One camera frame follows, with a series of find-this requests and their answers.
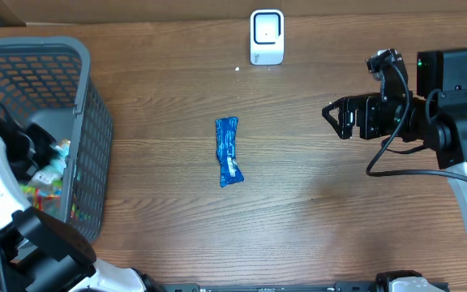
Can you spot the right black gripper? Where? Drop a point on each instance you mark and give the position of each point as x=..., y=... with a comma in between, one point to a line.
x=366, y=104

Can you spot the blue cookie packet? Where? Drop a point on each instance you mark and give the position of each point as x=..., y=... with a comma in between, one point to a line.
x=226, y=129

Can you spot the white tube with gold cap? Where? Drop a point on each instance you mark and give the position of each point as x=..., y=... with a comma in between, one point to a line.
x=44, y=176

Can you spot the green gummy candy bag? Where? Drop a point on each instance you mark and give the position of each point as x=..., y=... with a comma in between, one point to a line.
x=47, y=199

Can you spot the mint green wipes packet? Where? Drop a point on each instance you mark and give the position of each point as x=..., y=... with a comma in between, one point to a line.
x=61, y=152

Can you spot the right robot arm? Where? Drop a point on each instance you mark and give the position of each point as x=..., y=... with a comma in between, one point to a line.
x=436, y=113

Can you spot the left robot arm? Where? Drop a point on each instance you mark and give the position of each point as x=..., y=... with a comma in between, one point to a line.
x=40, y=253

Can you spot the white barcode scanner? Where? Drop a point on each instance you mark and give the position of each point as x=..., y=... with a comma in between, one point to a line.
x=267, y=37

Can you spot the grey plastic mesh basket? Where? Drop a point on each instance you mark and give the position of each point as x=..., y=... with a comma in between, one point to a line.
x=46, y=81

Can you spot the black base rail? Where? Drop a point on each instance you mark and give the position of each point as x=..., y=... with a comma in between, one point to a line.
x=341, y=286

